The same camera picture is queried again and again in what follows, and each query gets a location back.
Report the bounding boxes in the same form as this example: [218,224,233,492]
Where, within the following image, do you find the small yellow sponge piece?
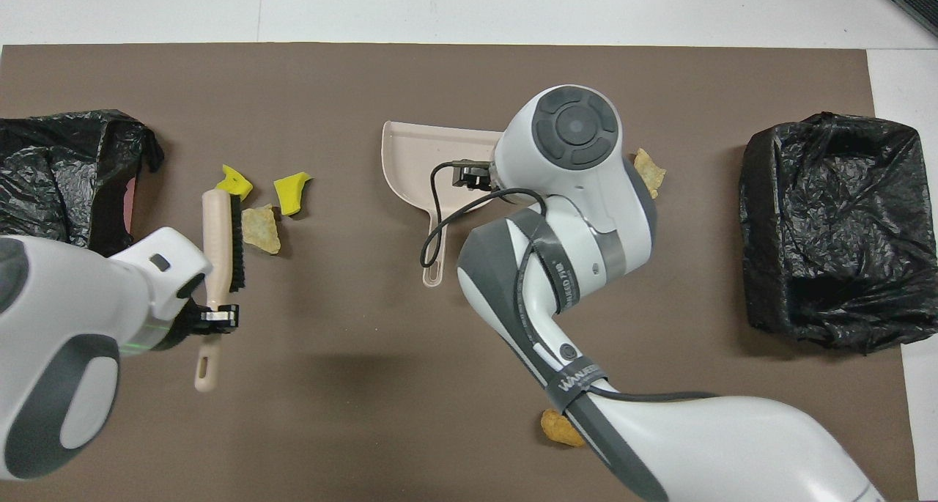
[273,172,313,217]

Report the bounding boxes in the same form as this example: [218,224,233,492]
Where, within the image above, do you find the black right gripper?
[451,160,494,190]

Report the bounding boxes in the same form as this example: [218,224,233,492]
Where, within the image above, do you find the beige plastic dustpan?
[381,120,514,289]

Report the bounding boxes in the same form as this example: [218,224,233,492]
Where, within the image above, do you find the large yellow sponge piece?
[216,164,254,201]

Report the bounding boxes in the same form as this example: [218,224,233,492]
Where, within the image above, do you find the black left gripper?
[171,273,241,346]

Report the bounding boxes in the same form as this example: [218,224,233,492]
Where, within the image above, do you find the orange brown sponge lump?
[540,408,587,449]

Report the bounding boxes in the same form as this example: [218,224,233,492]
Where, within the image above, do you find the beige angular foam chunk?
[242,204,282,256]

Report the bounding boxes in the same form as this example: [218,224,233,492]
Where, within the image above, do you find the beige crumbly foam chunk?
[633,147,668,199]

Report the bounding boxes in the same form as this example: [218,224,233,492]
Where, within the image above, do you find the black bag lined trash bin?
[739,111,938,355]

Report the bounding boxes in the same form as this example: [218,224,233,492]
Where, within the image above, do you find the beige hand brush black bristles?
[193,188,247,394]

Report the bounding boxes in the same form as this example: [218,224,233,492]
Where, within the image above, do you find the black bag lined pink bin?
[0,109,166,261]

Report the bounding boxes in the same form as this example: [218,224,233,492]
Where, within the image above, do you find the brown table mat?
[0,44,920,502]

